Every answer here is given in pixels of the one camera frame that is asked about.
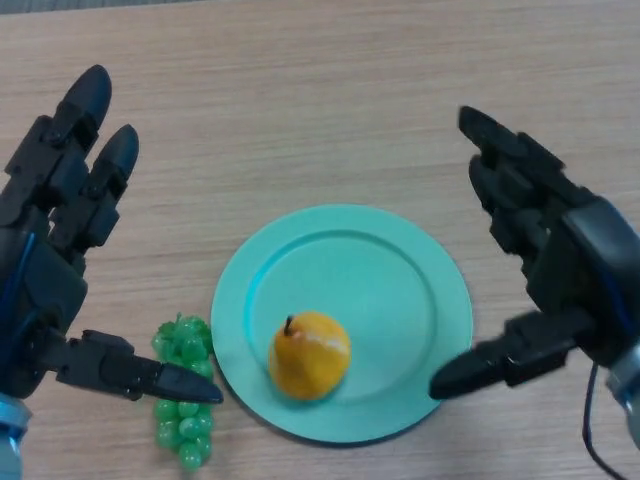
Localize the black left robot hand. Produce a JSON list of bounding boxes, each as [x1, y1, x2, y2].
[[0, 64, 225, 405]]

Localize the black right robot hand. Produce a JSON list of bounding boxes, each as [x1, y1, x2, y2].
[[429, 105, 640, 401]]

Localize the thin black forearm cable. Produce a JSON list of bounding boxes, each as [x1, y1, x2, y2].
[[581, 362, 629, 480]]

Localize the green round plate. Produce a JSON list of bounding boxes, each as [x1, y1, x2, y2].
[[210, 203, 474, 444]]

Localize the yellow pear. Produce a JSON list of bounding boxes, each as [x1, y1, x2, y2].
[[268, 313, 351, 401]]

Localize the green grape bunch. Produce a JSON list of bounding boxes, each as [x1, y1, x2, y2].
[[151, 312, 216, 471]]

